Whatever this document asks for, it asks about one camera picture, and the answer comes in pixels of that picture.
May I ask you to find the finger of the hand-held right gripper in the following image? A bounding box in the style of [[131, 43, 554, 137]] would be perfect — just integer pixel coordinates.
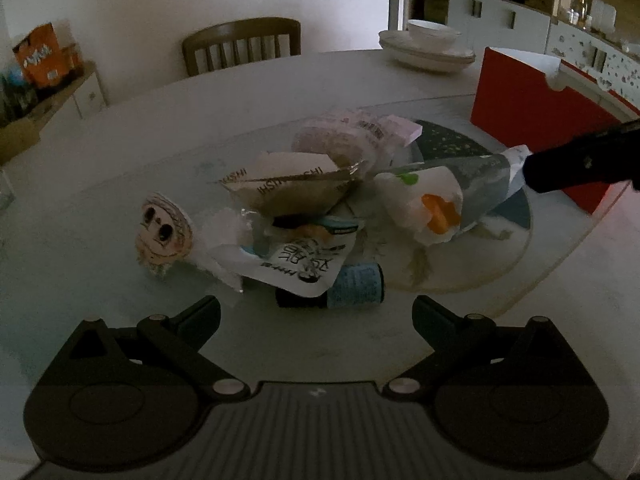
[[522, 119, 640, 194]]

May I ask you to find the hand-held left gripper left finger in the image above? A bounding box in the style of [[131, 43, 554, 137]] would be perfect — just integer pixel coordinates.
[[37, 295, 251, 404]]

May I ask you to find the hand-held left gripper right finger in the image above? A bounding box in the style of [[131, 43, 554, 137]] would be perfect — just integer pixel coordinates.
[[382, 295, 594, 404]]

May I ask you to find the red cardboard box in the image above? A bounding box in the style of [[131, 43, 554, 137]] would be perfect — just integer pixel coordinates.
[[470, 46, 640, 216]]

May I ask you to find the white wrapper with orange print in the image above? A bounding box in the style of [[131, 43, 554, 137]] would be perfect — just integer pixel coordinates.
[[372, 145, 533, 247]]

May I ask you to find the clear pack with brown contents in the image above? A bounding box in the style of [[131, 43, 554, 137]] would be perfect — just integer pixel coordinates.
[[218, 151, 373, 222]]

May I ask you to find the white desktop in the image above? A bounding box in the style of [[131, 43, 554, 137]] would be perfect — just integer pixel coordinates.
[[0, 49, 640, 480]]

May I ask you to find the round glass turntable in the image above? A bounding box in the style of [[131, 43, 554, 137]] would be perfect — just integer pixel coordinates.
[[75, 92, 633, 322]]

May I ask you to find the dark bottle with blue label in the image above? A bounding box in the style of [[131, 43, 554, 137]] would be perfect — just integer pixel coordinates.
[[274, 261, 386, 311]]

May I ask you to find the cartoon face plush doll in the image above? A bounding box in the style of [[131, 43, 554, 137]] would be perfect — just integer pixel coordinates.
[[136, 192, 197, 279]]

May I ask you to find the white pouch with black print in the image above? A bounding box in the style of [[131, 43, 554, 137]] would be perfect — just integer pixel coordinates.
[[239, 236, 362, 299]]

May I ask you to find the dark dotted card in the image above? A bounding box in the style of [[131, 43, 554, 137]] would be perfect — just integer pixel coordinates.
[[411, 120, 502, 167]]

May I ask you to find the light blue small packet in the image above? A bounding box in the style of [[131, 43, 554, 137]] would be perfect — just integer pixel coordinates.
[[264, 214, 362, 239]]

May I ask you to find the clear glass jar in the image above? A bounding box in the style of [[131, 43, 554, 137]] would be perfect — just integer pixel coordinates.
[[567, 0, 594, 27]]

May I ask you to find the pink sticky note pad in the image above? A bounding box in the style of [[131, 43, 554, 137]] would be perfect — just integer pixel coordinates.
[[384, 115, 424, 149]]

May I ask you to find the white plate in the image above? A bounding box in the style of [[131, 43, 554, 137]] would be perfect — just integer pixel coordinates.
[[378, 30, 476, 64], [382, 46, 476, 75]]

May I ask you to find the white bowl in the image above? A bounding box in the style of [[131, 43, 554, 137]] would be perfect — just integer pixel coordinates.
[[407, 19, 462, 52]]

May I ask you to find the clear packet of pinkish pads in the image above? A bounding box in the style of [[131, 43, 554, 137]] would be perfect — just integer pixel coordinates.
[[291, 109, 401, 167]]

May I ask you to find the low white side cabinet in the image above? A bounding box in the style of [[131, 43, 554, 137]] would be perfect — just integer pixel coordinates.
[[0, 62, 109, 167]]

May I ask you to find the brown wooden chair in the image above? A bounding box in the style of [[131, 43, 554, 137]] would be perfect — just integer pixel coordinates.
[[181, 17, 303, 79]]

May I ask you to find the orange cardboard box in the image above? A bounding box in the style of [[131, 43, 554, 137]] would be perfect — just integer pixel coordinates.
[[12, 22, 84, 92]]

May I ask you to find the white wall cabinet unit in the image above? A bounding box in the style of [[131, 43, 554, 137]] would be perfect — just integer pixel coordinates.
[[446, 0, 640, 117]]

